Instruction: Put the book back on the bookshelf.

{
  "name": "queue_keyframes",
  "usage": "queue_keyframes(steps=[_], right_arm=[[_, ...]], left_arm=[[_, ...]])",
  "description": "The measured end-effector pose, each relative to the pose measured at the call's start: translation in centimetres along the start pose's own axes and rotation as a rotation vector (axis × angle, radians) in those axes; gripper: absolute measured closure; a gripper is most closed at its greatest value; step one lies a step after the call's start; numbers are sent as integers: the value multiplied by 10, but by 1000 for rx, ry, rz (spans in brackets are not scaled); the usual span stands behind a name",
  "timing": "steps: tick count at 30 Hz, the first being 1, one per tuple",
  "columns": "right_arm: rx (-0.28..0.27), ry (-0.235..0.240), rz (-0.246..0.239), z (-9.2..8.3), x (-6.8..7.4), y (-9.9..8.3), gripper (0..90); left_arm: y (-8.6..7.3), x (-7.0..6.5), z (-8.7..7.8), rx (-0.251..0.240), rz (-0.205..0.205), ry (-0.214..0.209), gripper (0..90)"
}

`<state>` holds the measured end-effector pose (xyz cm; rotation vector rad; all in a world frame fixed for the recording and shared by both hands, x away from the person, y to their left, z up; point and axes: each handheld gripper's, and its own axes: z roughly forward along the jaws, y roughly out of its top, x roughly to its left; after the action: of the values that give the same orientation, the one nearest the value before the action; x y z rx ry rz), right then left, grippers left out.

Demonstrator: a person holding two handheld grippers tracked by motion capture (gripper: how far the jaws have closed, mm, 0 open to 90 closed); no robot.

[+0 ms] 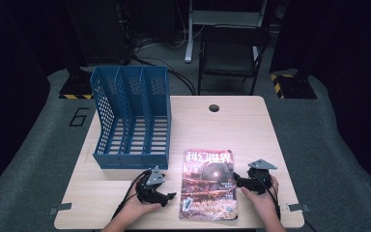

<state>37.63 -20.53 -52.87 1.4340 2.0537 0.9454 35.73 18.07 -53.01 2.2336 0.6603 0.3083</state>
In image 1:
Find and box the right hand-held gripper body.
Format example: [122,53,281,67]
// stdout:
[246,159,278,195]

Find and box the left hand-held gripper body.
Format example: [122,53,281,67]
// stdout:
[134,165,167,205]

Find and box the magazine with reddish cover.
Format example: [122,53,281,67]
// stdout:
[179,148,240,222]

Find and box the blue plastic file rack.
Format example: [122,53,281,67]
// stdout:
[89,65,172,170]

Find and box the person's right hand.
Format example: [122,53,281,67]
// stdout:
[240,175,280,218]

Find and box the person's left hand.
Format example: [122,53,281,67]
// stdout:
[119,195,162,223]

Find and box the black striped stand base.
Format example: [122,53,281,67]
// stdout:
[270,71,319,101]
[58,62,95,101]

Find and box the black folding chair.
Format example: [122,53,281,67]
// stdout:
[197,25,271,97]

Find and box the dark cabinet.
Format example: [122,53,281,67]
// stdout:
[61,0,133,66]

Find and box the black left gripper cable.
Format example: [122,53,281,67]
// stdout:
[111,169,152,220]

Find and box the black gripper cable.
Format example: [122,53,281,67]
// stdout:
[252,168,317,232]
[111,169,152,220]

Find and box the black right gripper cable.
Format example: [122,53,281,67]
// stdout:
[252,168,317,232]

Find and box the bundle of floor cables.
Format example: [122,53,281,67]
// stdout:
[130,33,197,97]

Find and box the white metal stand frame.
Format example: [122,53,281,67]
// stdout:
[184,0,269,64]

